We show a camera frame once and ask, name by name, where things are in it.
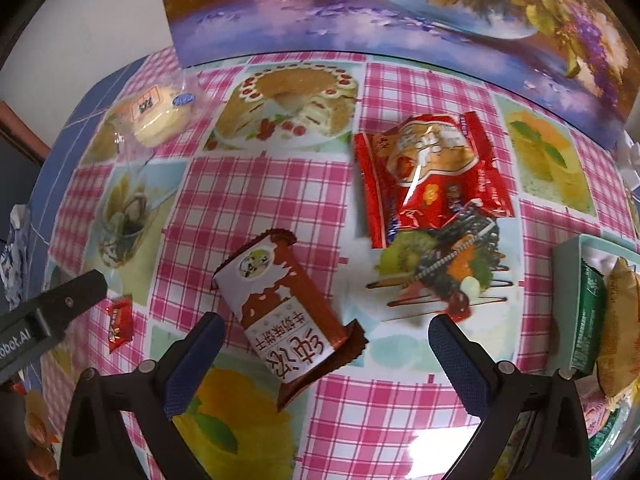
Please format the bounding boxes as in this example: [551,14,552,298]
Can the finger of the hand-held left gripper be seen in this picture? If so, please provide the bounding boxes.
[0,269,108,383]

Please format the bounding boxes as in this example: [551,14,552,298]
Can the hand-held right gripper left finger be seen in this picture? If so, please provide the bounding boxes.
[62,311,228,480]

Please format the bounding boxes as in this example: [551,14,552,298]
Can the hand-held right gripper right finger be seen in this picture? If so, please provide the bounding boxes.
[427,312,593,480]

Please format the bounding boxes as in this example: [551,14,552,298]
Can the brown and white biscuit packet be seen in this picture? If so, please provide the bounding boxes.
[210,229,370,411]

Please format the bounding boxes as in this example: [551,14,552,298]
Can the white tray with teal rim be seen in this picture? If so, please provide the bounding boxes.
[552,234,640,480]

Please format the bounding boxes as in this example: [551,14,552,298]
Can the dark green snack packet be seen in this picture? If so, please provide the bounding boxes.
[570,255,608,380]

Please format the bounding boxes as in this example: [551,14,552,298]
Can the pink snack packet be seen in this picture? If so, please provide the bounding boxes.
[582,392,621,436]

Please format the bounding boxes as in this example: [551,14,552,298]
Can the orange snack packet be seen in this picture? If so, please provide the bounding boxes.
[597,257,640,398]

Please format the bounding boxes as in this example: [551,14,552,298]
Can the blue white patterned packet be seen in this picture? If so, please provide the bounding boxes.
[0,205,31,306]

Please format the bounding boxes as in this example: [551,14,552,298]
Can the small red candy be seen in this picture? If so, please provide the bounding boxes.
[106,297,133,351]

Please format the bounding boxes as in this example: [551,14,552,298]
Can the dark cabinet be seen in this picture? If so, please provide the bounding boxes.
[0,102,48,241]

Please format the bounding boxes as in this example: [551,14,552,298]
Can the pink checkered printed tablecloth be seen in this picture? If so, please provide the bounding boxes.
[25,50,640,480]

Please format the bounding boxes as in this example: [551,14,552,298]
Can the red snack packet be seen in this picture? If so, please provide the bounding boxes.
[354,112,516,250]

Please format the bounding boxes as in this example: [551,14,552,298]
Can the clear wrapped round cake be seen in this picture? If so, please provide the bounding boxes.
[112,82,201,148]

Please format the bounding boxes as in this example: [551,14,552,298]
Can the white plastic object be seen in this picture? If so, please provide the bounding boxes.
[617,135,640,186]

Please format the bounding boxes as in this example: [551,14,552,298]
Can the floral painting poster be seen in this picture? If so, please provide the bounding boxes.
[156,0,631,151]

